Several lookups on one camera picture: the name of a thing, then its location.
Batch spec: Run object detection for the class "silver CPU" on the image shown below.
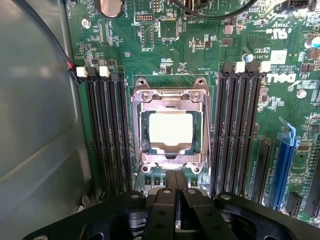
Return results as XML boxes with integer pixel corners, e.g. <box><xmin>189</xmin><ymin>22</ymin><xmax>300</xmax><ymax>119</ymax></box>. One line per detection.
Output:
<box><xmin>142</xmin><ymin>109</ymin><xmax>203</xmax><ymax>159</ymax></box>

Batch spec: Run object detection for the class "long black expansion slot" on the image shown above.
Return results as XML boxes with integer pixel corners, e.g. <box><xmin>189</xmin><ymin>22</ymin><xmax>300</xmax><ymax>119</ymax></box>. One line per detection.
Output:
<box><xmin>250</xmin><ymin>138</ymin><xmax>274</xmax><ymax>204</ymax></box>
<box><xmin>304</xmin><ymin>167</ymin><xmax>320</xmax><ymax>219</ymax></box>

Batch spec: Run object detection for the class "black RAM slot white clip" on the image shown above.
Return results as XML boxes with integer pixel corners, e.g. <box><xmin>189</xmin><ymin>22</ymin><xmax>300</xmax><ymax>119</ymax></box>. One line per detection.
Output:
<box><xmin>75</xmin><ymin>65</ymin><xmax>113</xmax><ymax>201</ymax></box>
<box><xmin>98</xmin><ymin>65</ymin><xmax>127</xmax><ymax>196</ymax></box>
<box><xmin>221</xmin><ymin>61</ymin><xmax>246</xmax><ymax>198</ymax></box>
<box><xmin>243</xmin><ymin>61</ymin><xmax>272</xmax><ymax>201</ymax></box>

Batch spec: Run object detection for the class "short black expansion slot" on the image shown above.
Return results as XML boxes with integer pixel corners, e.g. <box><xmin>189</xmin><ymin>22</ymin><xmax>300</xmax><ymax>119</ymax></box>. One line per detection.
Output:
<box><xmin>285</xmin><ymin>191</ymin><xmax>304</xmax><ymax>217</ymax></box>

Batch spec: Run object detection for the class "blue expansion slot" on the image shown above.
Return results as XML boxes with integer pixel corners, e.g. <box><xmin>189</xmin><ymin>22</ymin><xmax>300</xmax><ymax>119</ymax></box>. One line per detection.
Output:
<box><xmin>272</xmin><ymin>119</ymin><xmax>301</xmax><ymax>212</ymax></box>

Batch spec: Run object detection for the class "green Dell motherboard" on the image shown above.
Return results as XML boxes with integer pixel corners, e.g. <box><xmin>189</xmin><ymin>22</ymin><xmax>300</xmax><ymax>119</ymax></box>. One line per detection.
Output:
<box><xmin>65</xmin><ymin>0</ymin><xmax>320</xmax><ymax>227</ymax></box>

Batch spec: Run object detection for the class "grey metal PC case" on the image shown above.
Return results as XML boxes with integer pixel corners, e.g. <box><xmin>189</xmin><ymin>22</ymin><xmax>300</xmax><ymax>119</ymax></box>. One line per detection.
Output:
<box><xmin>0</xmin><ymin>0</ymin><xmax>106</xmax><ymax>240</ymax></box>

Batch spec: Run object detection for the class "large silver capacitor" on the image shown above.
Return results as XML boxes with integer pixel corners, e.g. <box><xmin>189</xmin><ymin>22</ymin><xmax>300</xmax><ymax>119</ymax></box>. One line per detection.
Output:
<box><xmin>304</xmin><ymin>36</ymin><xmax>320</xmax><ymax>50</ymax></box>

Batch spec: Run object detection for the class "silver coin cell battery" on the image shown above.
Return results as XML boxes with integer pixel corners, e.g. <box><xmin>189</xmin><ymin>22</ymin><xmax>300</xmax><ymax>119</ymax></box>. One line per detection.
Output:
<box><xmin>99</xmin><ymin>0</ymin><xmax>123</xmax><ymax>18</ymax></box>

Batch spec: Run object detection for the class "silver CPU socket frame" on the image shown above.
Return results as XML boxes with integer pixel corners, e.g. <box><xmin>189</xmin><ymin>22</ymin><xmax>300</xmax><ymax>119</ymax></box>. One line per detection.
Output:
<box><xmin>130</xmin><ymin>76</ymin><xmax>213</xmax><ymax>174</ymax></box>

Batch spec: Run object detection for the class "black looped wire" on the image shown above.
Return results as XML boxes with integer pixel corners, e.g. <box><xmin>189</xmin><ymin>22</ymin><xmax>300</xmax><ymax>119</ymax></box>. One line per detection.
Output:
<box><xmin>171</xmin><ymin>0</ymin><xmax>258</xmax><ymax>20</ymax></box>

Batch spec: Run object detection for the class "black and red wire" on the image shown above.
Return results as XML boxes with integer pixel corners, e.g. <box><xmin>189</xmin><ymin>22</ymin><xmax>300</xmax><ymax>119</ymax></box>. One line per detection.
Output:
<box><xmin>13</xmin><ymin>0</ymin><xmax>80</xmax><ymax>86</ymax></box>

